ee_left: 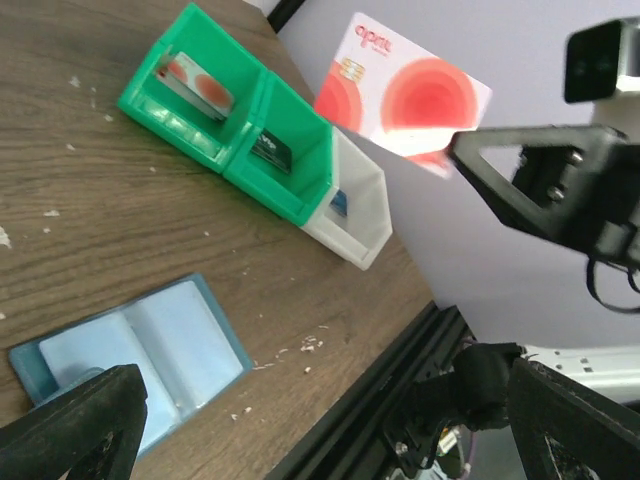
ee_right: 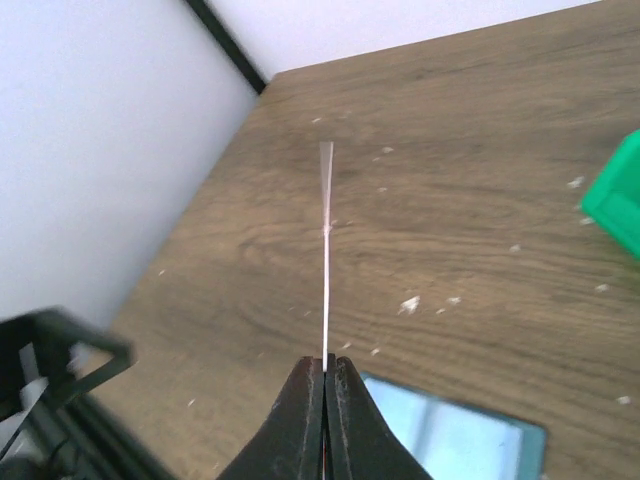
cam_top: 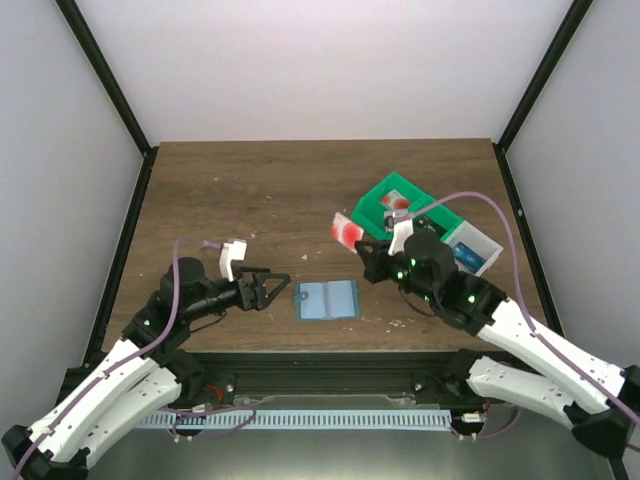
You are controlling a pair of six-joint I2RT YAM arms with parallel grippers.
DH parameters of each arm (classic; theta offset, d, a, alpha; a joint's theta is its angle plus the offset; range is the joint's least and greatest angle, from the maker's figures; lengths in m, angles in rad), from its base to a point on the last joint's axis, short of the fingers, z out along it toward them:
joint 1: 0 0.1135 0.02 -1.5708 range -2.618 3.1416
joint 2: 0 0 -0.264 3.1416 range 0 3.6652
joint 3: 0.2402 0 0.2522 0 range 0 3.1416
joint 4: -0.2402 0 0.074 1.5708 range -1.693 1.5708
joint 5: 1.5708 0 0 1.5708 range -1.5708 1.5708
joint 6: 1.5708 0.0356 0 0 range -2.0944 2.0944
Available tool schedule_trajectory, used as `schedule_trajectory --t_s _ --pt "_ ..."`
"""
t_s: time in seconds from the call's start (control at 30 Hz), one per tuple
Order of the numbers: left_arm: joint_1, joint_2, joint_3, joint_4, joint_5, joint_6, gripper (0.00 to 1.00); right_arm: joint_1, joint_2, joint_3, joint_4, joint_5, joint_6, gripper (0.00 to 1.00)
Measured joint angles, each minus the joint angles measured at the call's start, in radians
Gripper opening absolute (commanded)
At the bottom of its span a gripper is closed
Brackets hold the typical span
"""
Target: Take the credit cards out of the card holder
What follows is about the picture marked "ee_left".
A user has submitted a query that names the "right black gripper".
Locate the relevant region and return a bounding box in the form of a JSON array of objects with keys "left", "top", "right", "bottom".
[{"left": 447, "top": 125, "right": 639, "bottom": 260}]

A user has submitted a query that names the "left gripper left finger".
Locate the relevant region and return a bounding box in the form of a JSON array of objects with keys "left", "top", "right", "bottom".
[{"left": 1, "top": 364, "right": 147, "bottom": 479}]

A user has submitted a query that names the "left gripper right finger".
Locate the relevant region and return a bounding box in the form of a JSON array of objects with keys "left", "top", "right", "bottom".
[{"left": 507, "top": 359, "right": 639, "bottom": 479}]

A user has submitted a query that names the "blue card holder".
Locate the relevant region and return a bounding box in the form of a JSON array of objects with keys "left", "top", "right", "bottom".
[{"left": 9, "top": 274, "right": 253, "bottom": 456}]

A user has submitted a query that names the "red white card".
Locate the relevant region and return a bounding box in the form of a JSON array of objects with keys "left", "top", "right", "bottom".
[
  {"left": 314, "top": 12, "right": 492, "bottom": 178},
  {"left": 156, "top": 52, "right": 235, "bottom": 121}
]

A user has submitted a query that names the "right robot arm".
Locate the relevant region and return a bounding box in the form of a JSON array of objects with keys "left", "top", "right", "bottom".
[{"left": 384, "top": 125, "right": 639, "bottom": 479}]

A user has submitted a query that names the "blue card in bin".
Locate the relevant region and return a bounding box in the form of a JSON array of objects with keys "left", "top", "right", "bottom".
[{"left": 329, "top": 190, "right": 348, "bottom": 218}]

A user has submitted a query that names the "black card in bin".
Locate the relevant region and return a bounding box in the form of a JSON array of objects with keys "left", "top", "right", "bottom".
[{"left": 251, "top": 129, "right": 293, "bottom": 174}]

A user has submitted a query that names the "white bin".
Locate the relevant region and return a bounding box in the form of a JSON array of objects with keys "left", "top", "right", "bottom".
[{"left": 302, "top": 128, "right": 393, "bottom": 271}]

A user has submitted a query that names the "green bin middle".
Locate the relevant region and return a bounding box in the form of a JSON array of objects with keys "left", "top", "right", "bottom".
[{"left": 223, "top": 72, "right": 333, "bottom": 226}]

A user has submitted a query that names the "green bin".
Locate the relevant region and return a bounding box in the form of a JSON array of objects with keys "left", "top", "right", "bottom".
[
  {"left": 223, "top": 72, "right": 333, "bottom": 226},
  {"left": 118, "top": 3, "right": 267, "bottom": 173}
]

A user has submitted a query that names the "green bin far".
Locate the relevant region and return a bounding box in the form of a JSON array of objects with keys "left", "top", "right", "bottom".
[{"left": 118, "top": 3, "right": 267, "bottom": 173}]

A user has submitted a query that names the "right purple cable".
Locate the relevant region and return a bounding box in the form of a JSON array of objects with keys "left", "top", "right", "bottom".
[{"left": 457, "top": 429, "right": 479, "bottom": 480}]

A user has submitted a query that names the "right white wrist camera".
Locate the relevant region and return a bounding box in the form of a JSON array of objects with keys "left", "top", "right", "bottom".
[{"left": 564, "top": 17, "right": 639, "bottom": 104}]

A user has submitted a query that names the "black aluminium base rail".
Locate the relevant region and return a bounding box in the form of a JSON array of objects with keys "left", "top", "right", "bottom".
[{"left": 266, "top": 303, "right": 469, "bottom": 479}]

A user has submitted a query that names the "black frame post right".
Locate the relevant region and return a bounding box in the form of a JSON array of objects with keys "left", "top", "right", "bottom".
[{"left": 267, "top": 0, "right": 305, "bottom": 33}]

